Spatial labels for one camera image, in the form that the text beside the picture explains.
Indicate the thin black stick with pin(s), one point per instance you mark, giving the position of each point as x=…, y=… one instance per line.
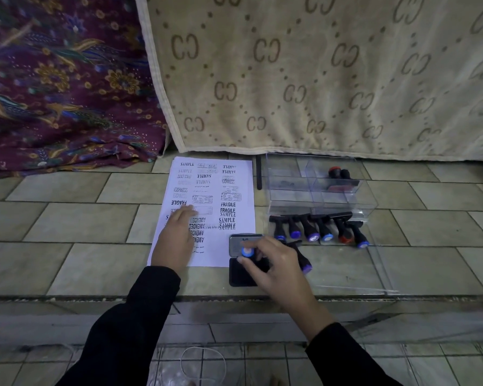
x=259, y=172

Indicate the person's left forearm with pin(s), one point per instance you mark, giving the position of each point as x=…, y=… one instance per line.
x=124, y=329

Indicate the white stamped paper sheet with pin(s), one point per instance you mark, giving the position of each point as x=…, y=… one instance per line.
x=217, y=192

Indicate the person's left fingers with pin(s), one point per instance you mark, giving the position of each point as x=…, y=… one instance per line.
x=183, y=217

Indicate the clear plastic organizer box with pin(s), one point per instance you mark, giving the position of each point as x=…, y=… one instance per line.
x=298, y=188

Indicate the black ink pad case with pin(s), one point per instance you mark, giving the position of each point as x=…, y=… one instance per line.
x=237, y=277

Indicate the red-capped rubber stamp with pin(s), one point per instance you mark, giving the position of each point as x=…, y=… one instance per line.
x=335, y=172

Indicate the person's right forearm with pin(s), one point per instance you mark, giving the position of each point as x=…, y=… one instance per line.
x=346, y=357

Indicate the single black blue-tipped stamp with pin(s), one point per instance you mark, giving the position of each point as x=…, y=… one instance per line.
x=304, y=263

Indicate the beige patterned blanket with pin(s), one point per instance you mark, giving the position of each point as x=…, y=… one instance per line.
x=306, y=68

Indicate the blue-capped rubber stamp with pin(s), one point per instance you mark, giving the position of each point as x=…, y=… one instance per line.
x=247, y=252

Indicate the person's right hand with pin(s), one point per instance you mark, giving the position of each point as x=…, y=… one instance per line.
x=285, y=281

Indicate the clear plastic lid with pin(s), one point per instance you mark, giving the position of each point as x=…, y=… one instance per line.
x=358, y=273

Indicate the person's left hand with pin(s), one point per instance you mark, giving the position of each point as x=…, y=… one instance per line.
x=173, y=247

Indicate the purple floral cloth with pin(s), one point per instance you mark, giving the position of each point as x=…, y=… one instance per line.
x=64, y=84

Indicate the black-capped rubber stamp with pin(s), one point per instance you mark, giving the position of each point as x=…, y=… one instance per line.
x=346, y=176

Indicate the person's right thumb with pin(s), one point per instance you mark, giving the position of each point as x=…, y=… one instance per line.
x=250, y=271

